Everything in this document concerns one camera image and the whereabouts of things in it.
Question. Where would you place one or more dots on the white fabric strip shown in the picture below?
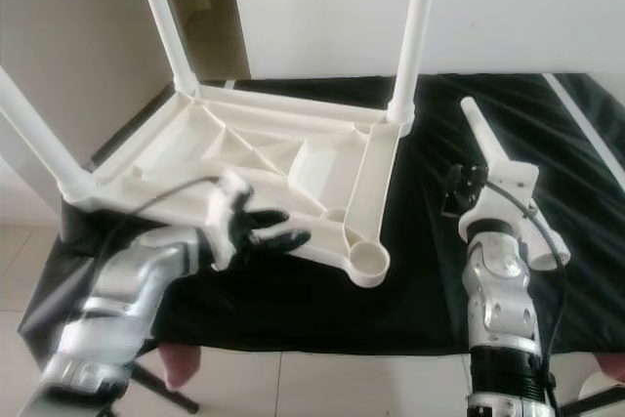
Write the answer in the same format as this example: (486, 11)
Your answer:
(230, 82)
(586, 119)

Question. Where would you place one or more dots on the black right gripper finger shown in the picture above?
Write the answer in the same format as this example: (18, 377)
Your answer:
(450, 190)

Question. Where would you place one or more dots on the black metal table leg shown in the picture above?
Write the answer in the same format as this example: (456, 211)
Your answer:
(168, 393)

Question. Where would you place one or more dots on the white plastic table top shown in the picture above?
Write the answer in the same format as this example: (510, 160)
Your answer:
(342, 168)

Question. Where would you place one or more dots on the white floor fan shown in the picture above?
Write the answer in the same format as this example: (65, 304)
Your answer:
(607, 393)

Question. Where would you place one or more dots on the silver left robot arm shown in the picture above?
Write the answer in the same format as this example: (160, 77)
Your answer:
(137, 280)

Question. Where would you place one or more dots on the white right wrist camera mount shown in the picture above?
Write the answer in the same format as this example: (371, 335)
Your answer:
(508, 183)

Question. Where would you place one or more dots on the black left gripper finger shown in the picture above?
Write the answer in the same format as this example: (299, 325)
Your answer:
(283, 241)
(266, 220)

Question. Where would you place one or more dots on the black table cloth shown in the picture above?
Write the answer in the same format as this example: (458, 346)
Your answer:
(352, 314)

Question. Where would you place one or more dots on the pink fabric flap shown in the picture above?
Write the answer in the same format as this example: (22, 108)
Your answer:
(613, 368)
(181, 363)

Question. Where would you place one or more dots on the white plastic table leg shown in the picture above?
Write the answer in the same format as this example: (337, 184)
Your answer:
(415, 36)
(44, 134)
(486, 134)
(166, 21)

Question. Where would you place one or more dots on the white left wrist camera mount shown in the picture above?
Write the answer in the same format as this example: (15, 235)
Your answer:
(229, 192)

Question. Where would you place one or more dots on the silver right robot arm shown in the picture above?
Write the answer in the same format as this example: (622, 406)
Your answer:
(498, 300)

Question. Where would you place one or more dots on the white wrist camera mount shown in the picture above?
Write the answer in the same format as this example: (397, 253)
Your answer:
(508, 183)
(229, 192)

